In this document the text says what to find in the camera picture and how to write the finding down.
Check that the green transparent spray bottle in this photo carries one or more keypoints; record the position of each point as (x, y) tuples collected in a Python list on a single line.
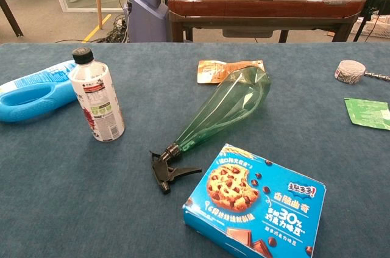
[(231, 102)]

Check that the purple robot base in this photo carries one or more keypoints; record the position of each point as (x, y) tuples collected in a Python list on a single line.
[(146, 11)]

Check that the white bottle with black cap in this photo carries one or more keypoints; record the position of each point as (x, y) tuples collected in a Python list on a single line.
[(97, 99)]

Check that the orange snack packet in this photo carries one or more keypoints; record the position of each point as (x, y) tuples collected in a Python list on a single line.
[(213, 72)]

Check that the blue chocolate cookie box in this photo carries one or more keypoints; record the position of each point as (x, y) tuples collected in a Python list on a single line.
[(259, 206)]

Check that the brown mahjong table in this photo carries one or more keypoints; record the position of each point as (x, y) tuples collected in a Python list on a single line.
[(262, 5)]

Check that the round clear plastic container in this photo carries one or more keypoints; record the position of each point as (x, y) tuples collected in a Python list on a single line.
[(349, 71)]

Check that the green foil packet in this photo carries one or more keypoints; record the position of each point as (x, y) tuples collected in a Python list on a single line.
[(367, 113)]

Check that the white plastic basket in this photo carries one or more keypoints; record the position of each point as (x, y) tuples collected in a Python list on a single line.
[(373, 27)]

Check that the black tripod leg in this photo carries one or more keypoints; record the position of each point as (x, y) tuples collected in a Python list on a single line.
[(370, 5)]

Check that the dark table leg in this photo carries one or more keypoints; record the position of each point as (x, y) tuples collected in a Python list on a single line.
[(10, 17)]

